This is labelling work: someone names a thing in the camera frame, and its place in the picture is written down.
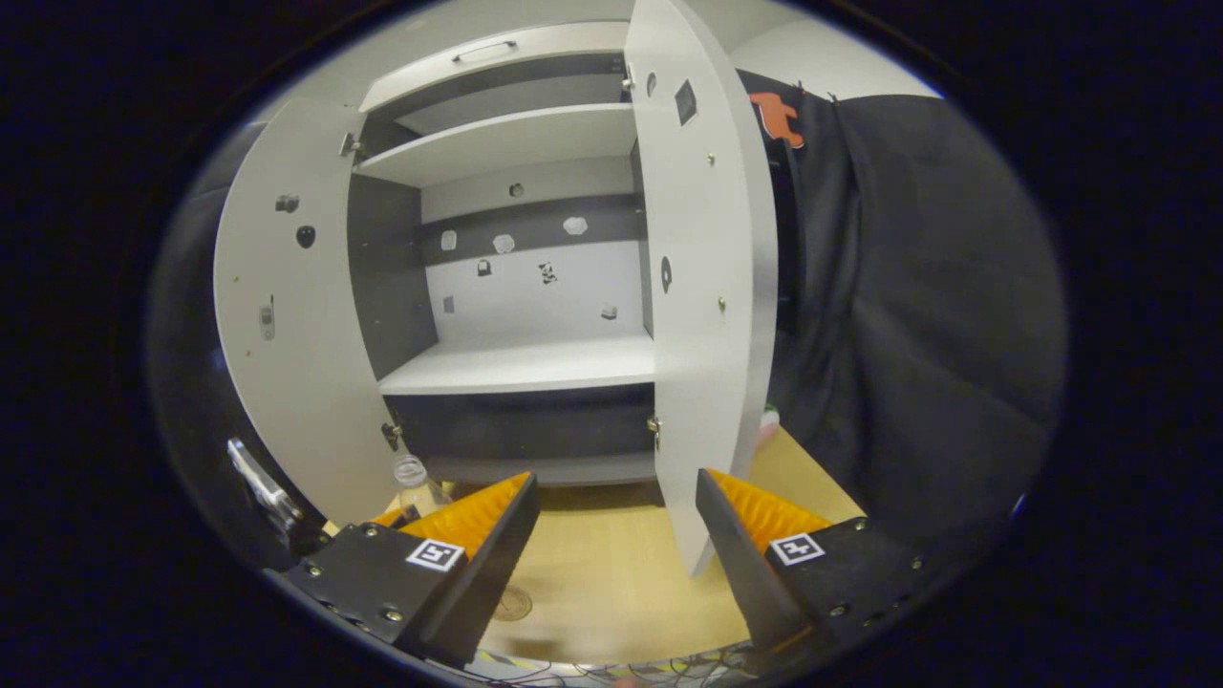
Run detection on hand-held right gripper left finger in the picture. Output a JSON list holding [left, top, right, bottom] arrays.
[[284, 471, 542, 670]]

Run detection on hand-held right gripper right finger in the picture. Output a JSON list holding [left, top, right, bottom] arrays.
[[696, 468, 947, 662]]

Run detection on clear bottle with green label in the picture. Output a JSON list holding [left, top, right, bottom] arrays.
[[392, 455, 452, 520]]

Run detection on white door with camera sticker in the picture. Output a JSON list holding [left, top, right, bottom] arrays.
[[212, 96, 408, 528]]

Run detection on white door with calendar sticker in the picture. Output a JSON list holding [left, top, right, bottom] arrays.
[[623, 0, 781, 580]]

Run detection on white and grey cabinet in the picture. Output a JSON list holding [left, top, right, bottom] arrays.
[[346, 21, 662, 490]]

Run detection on white cabinet drawer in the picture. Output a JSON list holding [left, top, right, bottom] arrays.
[[358, 21, 632, 116]]

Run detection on metal drawer handle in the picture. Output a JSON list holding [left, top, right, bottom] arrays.
[[451, 39, 519, 64]]

